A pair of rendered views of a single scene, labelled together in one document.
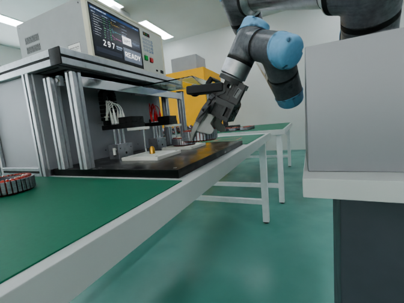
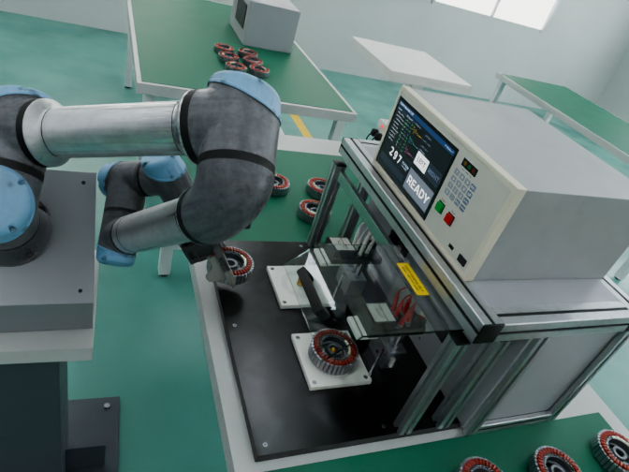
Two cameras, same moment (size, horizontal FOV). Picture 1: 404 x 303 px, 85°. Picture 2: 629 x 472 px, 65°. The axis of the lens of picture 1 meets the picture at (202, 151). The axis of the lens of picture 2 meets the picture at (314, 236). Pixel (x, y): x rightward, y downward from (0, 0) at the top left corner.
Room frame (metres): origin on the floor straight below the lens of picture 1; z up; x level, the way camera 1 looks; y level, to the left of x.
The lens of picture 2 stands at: (1.38, -0.64, 1.61)
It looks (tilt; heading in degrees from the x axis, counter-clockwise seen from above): 34 degrees down; 126
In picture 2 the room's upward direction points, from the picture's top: 19 degrees clockwise
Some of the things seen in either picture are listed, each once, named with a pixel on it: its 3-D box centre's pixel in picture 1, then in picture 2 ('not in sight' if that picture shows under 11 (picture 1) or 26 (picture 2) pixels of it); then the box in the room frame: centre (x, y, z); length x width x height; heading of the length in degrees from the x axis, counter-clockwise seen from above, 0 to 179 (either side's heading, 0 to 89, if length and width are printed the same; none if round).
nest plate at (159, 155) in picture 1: (152, 155); (299, 286); (0.79, 0.18, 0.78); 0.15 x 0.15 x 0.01; 65
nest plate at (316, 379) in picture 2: (184, 146); (329, 358); (1.01, 0.08, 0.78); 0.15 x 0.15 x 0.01; 65
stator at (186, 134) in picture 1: (199, 134); (230, 265); (0.69, 0.00, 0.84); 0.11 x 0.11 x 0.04
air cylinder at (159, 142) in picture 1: (157, 143); (387, 347); (1.07, 0.21, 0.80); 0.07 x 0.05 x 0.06; 155
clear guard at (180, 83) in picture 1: (183, 89); (382, 295); (1.07, 0.06, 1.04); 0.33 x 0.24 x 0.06; 65
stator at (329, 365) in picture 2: (184, 140); (333, 351); (1.01, 0.08, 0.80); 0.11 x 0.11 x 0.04
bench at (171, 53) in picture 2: not in sight; (214, 95); (-1.18, 1.30, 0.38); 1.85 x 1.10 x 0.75; 155
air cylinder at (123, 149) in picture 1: (121, 150); not in sight; (0.85, 0.31, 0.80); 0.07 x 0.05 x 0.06; 155
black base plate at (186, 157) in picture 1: (168, 154); (317, 324); (0.90, 0.14, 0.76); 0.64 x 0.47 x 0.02; 155
